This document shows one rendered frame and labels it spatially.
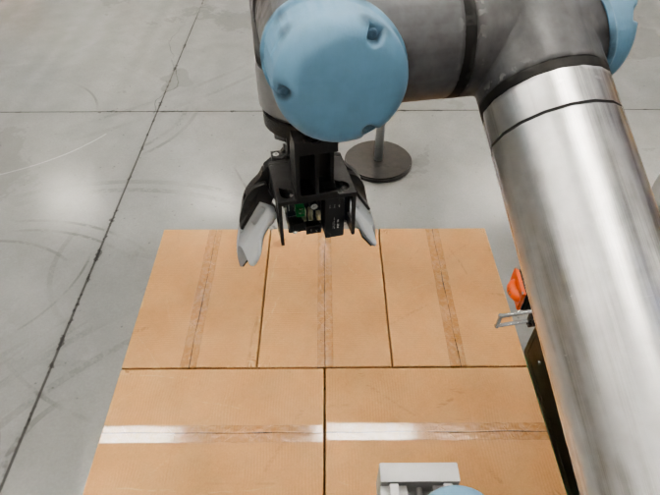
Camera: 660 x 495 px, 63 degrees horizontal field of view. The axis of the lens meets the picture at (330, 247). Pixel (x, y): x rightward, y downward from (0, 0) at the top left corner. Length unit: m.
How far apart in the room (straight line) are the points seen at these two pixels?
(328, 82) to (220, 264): 1.64
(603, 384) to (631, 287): 0.05
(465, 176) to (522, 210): 2.92
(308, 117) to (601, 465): 0.22
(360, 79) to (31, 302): 2.59
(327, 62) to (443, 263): 1.66
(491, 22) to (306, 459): 1.29
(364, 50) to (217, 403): 1.38
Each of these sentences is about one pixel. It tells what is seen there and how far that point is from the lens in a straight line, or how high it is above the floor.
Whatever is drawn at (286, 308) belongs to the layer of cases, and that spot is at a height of 0.54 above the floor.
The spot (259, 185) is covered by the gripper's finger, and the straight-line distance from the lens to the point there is 0.53.
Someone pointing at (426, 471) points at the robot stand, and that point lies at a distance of 1.00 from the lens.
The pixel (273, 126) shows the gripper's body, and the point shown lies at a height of 1.66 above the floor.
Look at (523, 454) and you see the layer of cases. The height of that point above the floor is 0.54.
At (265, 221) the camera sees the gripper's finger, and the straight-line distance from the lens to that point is 0.54.
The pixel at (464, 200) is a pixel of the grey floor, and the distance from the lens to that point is 3.05.
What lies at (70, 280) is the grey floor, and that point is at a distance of 2.83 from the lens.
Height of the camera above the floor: 1.91
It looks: 45 degrees down
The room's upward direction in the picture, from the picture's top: straight up
